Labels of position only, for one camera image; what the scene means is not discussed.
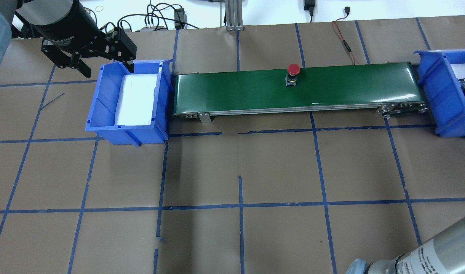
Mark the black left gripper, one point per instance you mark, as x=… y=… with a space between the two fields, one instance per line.
x=61 y=26

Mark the red push button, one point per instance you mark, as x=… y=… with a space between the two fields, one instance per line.
x=292 y=72

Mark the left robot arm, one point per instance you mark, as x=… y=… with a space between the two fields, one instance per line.
x=7 y=13

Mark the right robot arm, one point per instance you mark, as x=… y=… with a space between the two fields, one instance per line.
x=442 y=254

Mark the blue left storage bin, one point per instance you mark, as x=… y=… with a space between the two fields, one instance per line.
x=101 y=115

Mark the blue storage bin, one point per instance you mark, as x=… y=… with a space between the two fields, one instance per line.
x=101 y=115
x=446 y=105

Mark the white foam pad left bin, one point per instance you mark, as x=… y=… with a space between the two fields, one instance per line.
x=136 y=100

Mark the black power adapter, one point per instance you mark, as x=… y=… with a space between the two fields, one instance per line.
x=180 y=18

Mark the brown paper mat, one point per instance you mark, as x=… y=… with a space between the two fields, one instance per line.
x=276 y=193

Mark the green conveyor belt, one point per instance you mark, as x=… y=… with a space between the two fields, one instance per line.
x=391 y=89

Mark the blue right storage bin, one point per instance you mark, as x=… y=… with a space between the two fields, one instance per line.
x=446 y=105

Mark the aluminium frame post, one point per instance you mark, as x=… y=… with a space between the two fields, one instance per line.
x=234 y=15

